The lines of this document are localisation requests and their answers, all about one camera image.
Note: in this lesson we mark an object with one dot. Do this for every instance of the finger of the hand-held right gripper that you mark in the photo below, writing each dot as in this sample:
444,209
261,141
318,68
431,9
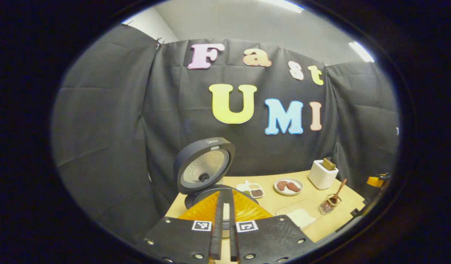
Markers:
375,182

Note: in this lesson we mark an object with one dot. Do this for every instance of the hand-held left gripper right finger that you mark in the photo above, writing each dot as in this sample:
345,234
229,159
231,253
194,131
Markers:
233,238

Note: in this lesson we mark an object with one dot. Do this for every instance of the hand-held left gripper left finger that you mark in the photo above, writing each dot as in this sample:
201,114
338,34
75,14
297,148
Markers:
217,227

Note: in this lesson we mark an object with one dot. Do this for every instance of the brown wooden spoon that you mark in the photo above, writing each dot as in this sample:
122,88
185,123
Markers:
337,192

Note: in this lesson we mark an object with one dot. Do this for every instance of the silver black rice cooker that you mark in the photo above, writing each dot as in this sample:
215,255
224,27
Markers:
203,168

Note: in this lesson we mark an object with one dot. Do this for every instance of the clear box of white rice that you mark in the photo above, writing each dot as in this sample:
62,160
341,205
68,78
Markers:
302,216

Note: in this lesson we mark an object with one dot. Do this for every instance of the brown toast slice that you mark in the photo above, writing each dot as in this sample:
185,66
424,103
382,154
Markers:
329,164

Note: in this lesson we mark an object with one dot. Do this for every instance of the white divided bean dish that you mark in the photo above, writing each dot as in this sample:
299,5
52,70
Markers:
251,190

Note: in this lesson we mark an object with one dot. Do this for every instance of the white toaster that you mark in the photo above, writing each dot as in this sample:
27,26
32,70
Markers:
320,178

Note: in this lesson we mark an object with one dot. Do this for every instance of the white round plate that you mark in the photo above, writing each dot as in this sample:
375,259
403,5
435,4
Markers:
288,193

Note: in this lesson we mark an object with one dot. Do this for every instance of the red meat slice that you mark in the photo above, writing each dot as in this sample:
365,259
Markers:
282,185
294,187

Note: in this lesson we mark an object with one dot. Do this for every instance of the small ceiling light panel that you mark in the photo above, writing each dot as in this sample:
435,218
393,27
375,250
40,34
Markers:
362,52

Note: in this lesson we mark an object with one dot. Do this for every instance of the black backdrop cloth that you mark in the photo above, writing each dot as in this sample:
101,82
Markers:
119,128

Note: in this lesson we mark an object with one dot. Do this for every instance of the large ceiling light panel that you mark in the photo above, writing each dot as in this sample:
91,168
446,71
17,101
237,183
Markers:
284,4

